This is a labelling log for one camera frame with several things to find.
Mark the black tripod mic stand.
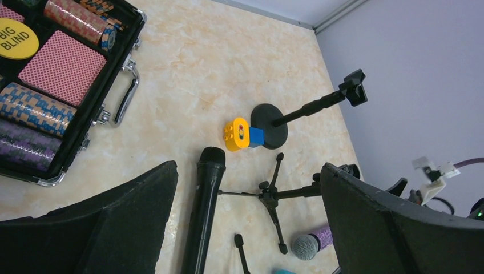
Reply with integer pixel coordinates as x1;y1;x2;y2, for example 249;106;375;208
218;152;362;255

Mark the red card deck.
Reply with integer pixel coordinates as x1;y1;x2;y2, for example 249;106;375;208
18;30;106;106

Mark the purple glitter microphone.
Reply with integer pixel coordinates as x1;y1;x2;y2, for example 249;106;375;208
291;225;333;261

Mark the red tan chip stack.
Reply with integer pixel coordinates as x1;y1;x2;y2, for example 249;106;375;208
43;0;117;51

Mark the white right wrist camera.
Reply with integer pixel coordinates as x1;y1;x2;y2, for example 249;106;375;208
412;156;460;206

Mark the yellow big blind button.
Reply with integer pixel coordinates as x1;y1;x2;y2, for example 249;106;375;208
1;18;39;60

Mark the purple chip stack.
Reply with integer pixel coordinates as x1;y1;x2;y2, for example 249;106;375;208
1;120;62;172

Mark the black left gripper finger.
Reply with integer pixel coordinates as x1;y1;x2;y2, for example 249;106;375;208
1;160;178;273

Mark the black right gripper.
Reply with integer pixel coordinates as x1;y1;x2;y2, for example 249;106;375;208
320;163;483;273

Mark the yellow toy traffic light block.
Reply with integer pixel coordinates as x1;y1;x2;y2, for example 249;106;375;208
223;117;250;152

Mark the blue tan chip stack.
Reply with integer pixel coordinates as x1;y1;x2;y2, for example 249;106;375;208
1;82;76;137

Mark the black poker chip case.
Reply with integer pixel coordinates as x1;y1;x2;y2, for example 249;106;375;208
1;1;147;187

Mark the black orange-tipped microphone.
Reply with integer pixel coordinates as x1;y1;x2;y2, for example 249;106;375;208
181;147;226;273

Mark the teal blue microphone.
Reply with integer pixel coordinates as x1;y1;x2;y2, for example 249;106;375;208
272;269;296;274

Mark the blue toy block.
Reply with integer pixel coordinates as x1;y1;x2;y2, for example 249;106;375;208
249;127;264;148

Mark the black round base stand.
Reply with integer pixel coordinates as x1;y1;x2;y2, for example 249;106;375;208
251;69;368;150

